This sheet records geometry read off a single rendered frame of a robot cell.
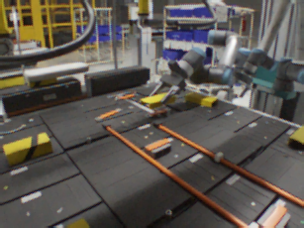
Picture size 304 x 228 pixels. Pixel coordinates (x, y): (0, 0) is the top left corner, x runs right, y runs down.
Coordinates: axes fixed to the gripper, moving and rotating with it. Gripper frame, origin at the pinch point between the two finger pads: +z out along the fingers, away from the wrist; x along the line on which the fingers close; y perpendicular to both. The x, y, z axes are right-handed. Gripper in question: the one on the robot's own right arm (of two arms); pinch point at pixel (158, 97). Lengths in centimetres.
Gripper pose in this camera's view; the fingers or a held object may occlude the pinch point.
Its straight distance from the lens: 105.7
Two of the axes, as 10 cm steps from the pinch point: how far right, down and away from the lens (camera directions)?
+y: 4.5, 6.0, 6.6
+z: -6.4, 7.3, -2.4
